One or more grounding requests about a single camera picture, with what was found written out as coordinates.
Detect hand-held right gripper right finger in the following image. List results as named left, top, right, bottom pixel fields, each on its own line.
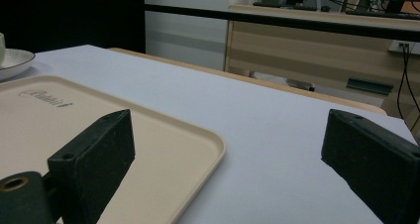
left=321, top=108, right=420, bottom=224

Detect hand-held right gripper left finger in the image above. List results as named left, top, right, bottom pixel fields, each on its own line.
left=47, top=108, right=136, bottom=224

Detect beige plastic tray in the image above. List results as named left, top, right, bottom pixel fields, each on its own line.
left=0, top=74, right=227, bottom=224

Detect white power strip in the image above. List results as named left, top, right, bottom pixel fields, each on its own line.
left=387, top=40, right=420, bottom=56

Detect white plate with dark rim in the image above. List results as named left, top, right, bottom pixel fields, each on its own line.
left=0, top=48, right=37, bottom=82

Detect white tablecloth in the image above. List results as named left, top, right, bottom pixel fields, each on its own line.
left=0, top=44, right=418, bottom=224

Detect wooden desk with drawers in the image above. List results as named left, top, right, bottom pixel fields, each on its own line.
left=224, top=4, right=420, bottom=119

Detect black cable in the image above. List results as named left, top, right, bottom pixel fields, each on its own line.
left=396, top=43, right=420, bottom=133

